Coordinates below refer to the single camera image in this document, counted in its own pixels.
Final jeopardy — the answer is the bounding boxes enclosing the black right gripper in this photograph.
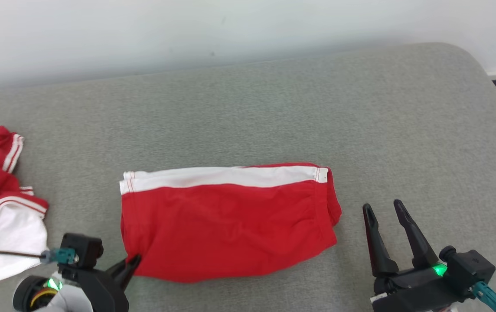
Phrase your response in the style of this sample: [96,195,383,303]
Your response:
[362,199,476,312]

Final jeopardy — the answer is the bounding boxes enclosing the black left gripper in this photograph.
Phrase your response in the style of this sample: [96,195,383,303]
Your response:
[59,254,142,312]

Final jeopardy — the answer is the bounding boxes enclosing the red shorts white stripe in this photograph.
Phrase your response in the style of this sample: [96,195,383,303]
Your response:
[119,162,343,284]

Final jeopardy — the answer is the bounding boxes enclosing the red t-shirt white sleeves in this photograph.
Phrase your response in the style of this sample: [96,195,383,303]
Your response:
[0,126,49,284]

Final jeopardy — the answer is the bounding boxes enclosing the left teal plug cable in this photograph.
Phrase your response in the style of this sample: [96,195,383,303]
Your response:
[0,247,79,267]

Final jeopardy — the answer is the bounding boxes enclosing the teal plug cable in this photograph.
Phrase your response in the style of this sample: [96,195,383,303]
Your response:
[469,280,496,312]
[0,247,79,267]

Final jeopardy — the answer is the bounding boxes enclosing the right teal plug cable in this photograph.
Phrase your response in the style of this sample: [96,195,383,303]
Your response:
[469,280,496,312]

